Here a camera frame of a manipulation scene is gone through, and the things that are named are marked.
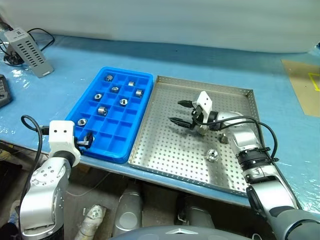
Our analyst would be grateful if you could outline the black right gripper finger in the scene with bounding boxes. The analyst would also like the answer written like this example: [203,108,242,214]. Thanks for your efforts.
[177,100,196,109]
[167,116,193,130]

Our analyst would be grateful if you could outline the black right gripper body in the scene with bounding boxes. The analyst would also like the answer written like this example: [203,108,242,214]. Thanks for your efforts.
[190,104,204,130]

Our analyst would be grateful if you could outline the blue compartment tray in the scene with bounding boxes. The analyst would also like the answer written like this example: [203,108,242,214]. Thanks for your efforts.
[64,66,154,165]

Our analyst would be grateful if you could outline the perforated metal tray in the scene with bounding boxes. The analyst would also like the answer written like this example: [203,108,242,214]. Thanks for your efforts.
[127,75,255,199]

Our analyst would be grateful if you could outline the metal nut on metal tray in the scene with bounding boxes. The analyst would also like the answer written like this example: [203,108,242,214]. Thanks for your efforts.
[205,148,219,163]

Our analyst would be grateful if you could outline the white wrapped floor object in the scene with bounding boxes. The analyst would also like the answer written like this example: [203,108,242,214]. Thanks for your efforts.
[74,204,108,240]

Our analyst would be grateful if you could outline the grey left robot leg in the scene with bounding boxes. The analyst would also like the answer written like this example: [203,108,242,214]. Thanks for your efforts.
[112,187,144,237]

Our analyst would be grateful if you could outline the grey robot leg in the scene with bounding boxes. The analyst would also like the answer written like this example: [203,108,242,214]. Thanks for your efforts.
[178,199,216,230]
[112,187,144,237]

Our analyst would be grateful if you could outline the black electronic device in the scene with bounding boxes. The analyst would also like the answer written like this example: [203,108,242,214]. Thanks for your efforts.
[0,74,14,109]

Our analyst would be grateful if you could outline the grey right robot leg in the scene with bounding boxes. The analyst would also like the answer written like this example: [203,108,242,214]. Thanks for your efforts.
[178,199,216,230]

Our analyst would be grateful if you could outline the brown cardboard mat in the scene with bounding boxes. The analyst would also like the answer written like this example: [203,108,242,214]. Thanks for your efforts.
[281,59,320,116]

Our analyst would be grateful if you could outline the grey vented power supply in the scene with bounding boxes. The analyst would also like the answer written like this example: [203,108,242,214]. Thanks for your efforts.
[4,27,55,79]

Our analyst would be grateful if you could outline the grey robot torso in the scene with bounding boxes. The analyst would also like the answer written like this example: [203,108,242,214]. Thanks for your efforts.
[107,224,218,240]

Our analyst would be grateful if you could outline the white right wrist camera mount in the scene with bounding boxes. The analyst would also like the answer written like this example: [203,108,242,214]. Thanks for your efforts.
[195,90,214,125]

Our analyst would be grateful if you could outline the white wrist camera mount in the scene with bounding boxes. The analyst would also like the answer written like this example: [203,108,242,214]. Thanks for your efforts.
[195,90,214,125]
[48,120,82,166]

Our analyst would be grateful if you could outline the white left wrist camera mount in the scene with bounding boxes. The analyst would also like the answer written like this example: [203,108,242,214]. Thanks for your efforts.
[48,120,82,166]

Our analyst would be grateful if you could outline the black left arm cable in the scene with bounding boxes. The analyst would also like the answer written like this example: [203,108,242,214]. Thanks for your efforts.
[20,114,51,203]

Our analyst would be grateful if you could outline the black power supply cable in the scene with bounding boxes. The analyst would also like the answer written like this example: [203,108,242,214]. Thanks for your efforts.
[26,27,56,52]

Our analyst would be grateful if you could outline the black plug cable bundle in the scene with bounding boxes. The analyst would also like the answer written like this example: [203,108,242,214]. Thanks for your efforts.
[0,41,25,66]

